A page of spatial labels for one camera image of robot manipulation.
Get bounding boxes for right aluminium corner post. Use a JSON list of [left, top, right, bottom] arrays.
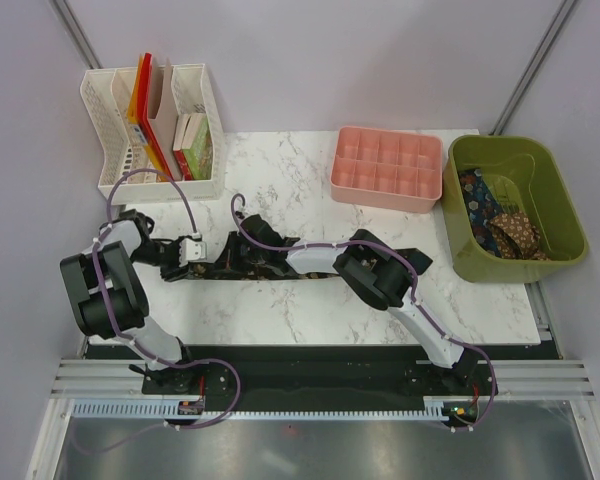
[[488, 0, 581, 136]]

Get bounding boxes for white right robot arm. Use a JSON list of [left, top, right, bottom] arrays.
[[227, 212, 480, 394]]

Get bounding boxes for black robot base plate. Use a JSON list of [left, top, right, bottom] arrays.
[[82, 343, 564, 414]]

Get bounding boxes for orange folder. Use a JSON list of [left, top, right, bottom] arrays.
[[126, 52, 171, 175]]

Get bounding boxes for black gold floral tie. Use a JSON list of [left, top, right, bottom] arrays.
[[187, 247, 434, 282]]

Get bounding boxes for beige cardboard folder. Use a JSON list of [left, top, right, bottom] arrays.
[[148, 59, 182, 180]]

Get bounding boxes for red book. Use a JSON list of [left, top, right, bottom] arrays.
[[172, 114, 196, 181]]

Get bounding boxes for brown floral tie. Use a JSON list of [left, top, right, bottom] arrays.
[[485, 212, 549, 261]]

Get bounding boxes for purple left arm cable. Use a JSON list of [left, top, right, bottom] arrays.
[[92, 168, 245, 434]]

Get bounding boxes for white plastic file rack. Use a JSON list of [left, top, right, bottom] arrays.
[[80, 54, 226, 205]]

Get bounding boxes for slotted cable duct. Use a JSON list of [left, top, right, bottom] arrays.
[[72, 399, 448, 421]]

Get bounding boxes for aluminium corner post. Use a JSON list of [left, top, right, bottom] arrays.
[[488, 0, 581, 136], [50, 0, 102, 69]]

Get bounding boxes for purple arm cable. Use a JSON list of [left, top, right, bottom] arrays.
[[228, 193, 499, 435], [92, 168, 245, 434]]

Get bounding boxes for olive green plastic bin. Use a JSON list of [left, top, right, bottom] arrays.
[[441, 135, 588, 283]]

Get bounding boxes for navy floral tie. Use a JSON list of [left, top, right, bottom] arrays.
[[458, 168, 504, 257]]

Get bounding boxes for left aluminium corner post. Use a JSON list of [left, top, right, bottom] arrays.
[[50, 0, 102, 69]]

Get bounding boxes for aluminium frame rail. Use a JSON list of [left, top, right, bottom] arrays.
[[52, 359, 595, 401]]

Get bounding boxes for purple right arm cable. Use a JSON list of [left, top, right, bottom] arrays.
[[228, 193, 499, 435]]

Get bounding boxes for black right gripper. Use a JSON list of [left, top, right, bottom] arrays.
[[212, 232, 268, 274]]

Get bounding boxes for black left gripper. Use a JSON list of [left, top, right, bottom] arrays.
[[129, 235, 195, 283]]

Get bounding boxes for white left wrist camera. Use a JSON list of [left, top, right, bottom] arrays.
[[179, 236, 207, 266]]

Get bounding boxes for green book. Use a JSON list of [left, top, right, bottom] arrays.
[[182, 113, 213, 180]]

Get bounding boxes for red folder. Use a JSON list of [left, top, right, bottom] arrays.
[[138, 52, 182, 181]]

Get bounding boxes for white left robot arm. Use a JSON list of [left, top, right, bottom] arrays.
[[60, 210, 200, 393]]

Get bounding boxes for pink divided organizer tray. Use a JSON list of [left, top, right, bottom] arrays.
[[330, 126, 443, 214]]

